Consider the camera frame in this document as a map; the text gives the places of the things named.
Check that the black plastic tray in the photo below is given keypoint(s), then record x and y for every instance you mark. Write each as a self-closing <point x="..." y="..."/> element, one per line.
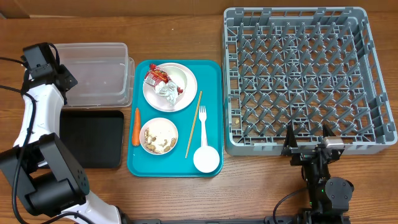
<point x="95" y="138"/>

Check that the white plastic fork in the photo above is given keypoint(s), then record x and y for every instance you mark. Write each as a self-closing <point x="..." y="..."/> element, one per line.
<point x="203" y="117"/>

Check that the clear plastic bin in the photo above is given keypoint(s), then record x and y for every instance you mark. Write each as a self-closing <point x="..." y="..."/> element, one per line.
<point x="104" y="71"/>

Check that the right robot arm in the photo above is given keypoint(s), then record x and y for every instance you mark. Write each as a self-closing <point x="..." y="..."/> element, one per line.
<point x="329" y="196"/>

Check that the grey dish rack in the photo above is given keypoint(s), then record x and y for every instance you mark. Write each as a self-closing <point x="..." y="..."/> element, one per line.
<point x="302" y="68"/>

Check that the small white round cup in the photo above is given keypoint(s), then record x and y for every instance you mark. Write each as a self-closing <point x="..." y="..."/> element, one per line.
<point x="206" y="159"/>

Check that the orange carrot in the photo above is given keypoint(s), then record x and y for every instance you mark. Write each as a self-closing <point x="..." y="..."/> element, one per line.
<point x="136" y="128"/>

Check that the large white plate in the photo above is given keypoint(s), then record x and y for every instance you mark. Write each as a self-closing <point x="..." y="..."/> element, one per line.
<point x="161" y="104"/>

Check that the white bowl with food scraps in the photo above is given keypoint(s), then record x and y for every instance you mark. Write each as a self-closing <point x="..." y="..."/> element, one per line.
<point x="158" y="136"/>

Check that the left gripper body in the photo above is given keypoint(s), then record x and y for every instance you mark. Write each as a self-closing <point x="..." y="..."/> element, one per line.
<point x="64" y="70"/>

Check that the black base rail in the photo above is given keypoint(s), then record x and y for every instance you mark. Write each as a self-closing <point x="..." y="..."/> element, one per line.
<point x="266" y="220"/>

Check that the small white bowl on plate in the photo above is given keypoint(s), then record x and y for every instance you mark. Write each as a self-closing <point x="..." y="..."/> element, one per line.
<point x="176" y="75"/>

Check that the wooden chopstick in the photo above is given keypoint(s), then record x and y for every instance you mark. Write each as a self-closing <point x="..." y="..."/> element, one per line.
<point x="193" y="124"/>

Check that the teal plastic tray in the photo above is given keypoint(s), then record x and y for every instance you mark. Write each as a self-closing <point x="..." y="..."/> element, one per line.
<point x="179" y="161"/>

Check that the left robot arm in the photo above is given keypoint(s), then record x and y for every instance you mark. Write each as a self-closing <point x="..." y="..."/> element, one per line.
<point x="44" y="175"/>

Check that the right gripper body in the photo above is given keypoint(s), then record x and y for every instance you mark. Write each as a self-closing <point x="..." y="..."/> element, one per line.
<point x="304" y="155"/>

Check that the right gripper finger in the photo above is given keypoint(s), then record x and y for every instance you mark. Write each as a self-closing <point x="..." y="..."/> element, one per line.
<point x="290" y="140"/>
<point x="327" y="132"/>

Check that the red snack wrapper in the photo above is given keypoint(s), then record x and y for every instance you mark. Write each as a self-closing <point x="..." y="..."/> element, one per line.
<point x="159" y="79"/>

